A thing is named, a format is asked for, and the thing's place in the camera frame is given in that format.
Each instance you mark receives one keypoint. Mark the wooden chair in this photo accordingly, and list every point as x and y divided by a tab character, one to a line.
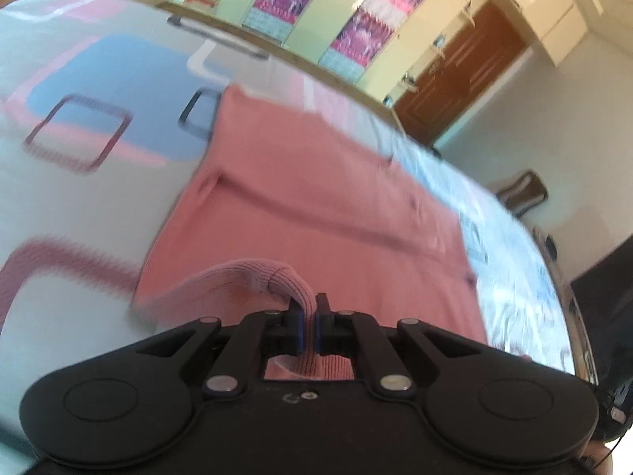
524	193

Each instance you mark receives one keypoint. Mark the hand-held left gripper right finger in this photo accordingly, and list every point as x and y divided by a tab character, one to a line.
320	329

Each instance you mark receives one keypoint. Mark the patterned bed sheet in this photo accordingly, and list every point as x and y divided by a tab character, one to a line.
89	183

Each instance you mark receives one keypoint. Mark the pink sweater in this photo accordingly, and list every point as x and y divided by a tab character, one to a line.
296	198

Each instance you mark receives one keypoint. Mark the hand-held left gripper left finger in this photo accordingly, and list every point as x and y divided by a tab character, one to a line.
296	329

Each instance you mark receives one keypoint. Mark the cream corner shelf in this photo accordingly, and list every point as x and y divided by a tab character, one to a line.
437	42

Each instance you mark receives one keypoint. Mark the brown wooden door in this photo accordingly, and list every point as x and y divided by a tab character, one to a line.
460	74

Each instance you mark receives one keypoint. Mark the wooden bed frame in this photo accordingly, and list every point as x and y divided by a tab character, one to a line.
398	121

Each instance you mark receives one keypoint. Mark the cream wardrobe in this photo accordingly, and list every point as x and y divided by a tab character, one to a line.
544	0

